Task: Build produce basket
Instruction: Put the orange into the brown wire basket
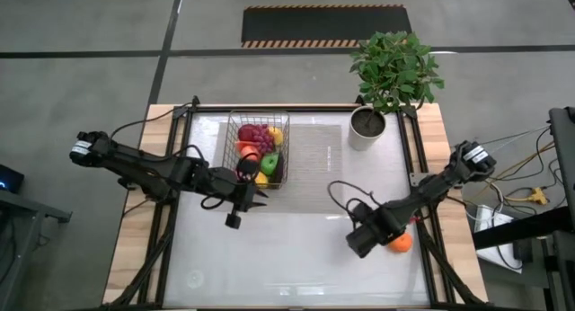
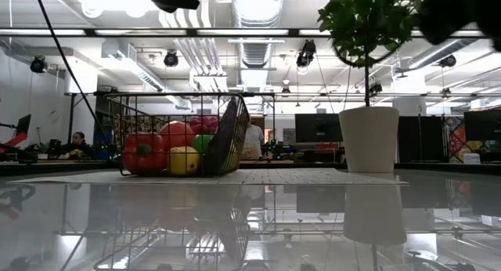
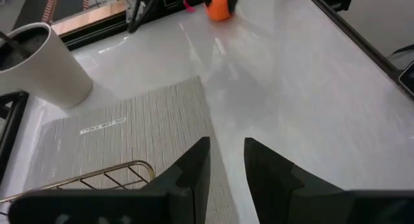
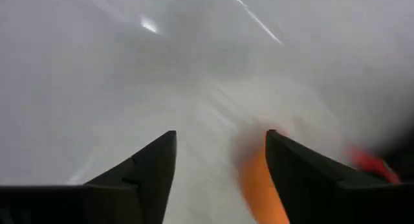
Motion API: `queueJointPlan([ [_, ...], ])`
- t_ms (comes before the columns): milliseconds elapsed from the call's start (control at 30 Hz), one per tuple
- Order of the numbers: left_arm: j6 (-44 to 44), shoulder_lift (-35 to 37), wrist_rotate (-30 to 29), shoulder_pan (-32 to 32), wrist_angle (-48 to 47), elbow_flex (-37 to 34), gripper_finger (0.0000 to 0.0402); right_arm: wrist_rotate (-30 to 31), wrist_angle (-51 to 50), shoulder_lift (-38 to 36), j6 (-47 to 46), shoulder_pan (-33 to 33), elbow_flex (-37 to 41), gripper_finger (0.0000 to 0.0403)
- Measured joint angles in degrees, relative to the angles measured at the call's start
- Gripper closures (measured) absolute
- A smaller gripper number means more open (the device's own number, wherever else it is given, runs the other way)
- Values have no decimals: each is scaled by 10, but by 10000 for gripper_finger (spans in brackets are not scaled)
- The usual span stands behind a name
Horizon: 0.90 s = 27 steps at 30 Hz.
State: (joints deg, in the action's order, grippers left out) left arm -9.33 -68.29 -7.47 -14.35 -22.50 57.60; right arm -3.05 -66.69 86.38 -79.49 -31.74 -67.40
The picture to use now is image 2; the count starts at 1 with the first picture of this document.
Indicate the silver ventilation duct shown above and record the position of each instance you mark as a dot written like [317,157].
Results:
[256,51]

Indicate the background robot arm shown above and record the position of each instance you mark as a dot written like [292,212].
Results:
[278,147]

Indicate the yellow lemon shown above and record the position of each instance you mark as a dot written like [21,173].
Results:
[184,161]

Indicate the pink grape bunch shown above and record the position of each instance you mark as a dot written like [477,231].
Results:
[203,124]

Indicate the colourful patterned panel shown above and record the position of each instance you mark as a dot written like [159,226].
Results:
[456,139]

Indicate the green leafy plant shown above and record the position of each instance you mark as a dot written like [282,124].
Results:
[364,20]

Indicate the black ceiling spotlight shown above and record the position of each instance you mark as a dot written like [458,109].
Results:
[306,53]
[38,64]
[375,87]
[170,58]
[447,60]

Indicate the dark partition panel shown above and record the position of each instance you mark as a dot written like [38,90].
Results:
[420,138]

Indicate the person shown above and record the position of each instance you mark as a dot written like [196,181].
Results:
[78,143]
[254,139]

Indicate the grey woven placemat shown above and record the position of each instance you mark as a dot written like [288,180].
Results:
[293,177]

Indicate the white cup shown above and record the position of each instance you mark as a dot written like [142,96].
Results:
[370,139]

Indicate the red bell pepper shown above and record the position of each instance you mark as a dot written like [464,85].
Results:
[143,155]

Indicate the dark purple eggplant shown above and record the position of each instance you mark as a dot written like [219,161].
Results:
[223,145]

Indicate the small white box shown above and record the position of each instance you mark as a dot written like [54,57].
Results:
[471,158]

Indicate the overhead light bar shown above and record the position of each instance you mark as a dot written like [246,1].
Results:
[293,32]

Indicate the black monitor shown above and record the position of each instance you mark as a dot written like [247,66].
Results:
[318,128]
[482,124]
[22,126]

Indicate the green apple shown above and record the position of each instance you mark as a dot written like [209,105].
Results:
[201,142]

